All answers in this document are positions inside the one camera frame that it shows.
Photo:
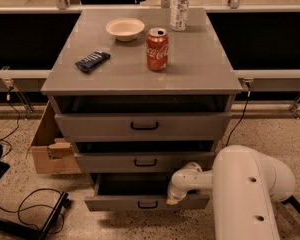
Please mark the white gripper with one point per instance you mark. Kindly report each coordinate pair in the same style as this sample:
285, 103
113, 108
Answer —
175, 191

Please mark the grey bottom drawer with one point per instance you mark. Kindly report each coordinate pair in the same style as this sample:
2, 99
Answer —
137, 192

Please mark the grey drawer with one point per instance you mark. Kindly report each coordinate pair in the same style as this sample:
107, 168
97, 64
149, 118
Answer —
111, 127
140, 161
137, 192

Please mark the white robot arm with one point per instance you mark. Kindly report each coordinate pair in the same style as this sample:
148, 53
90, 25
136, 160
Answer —
244, 184

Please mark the grey top drawer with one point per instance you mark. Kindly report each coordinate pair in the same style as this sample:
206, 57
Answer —
111, 127

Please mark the grey middle drawer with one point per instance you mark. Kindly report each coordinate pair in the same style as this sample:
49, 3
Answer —
140, 161

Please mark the grey drawer cabinet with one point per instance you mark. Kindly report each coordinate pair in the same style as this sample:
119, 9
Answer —
198, 78

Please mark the black bar on right floor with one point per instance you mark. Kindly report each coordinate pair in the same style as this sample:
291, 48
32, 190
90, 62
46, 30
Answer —
294, 202

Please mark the brown cardboard box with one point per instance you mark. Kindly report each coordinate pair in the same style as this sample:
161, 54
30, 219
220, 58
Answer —
51, 153

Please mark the red cola can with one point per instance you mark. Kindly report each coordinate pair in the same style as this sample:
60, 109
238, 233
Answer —
157, 49

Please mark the dark blue snack packet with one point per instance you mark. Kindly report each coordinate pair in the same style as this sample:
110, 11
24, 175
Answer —
90, 62

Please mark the cream paper bowl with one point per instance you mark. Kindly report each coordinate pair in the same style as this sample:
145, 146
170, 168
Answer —
125, 29

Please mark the clear plastic water bottle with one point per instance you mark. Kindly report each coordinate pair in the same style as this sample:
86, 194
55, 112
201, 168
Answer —
179, 14

